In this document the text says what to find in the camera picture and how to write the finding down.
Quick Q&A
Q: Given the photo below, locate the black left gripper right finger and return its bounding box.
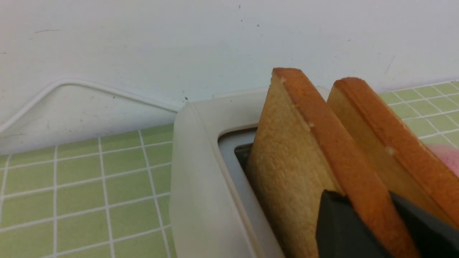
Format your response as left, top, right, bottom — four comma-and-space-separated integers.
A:
390, 192, 459, 258

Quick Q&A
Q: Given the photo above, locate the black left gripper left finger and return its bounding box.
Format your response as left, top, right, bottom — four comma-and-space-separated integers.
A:
315, 190, 393, 258

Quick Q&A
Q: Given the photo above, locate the toast slice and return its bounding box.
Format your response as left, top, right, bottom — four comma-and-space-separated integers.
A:
327, 78, 459, 229
246, 67, 420, 258

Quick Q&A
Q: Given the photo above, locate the white two-slot toaster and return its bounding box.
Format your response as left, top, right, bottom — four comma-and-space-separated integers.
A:
169, 87, 285, 258

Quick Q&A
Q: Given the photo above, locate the pink peach with green leaf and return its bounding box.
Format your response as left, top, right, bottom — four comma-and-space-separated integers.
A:
426, 144, 459, 177

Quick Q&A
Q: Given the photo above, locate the green checkered tablecloth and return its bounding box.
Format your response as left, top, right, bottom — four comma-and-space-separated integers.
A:
0, 81, 459, 258

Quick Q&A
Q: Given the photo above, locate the white power cable with plug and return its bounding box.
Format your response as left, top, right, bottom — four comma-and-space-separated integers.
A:
0, 77, 180, 134

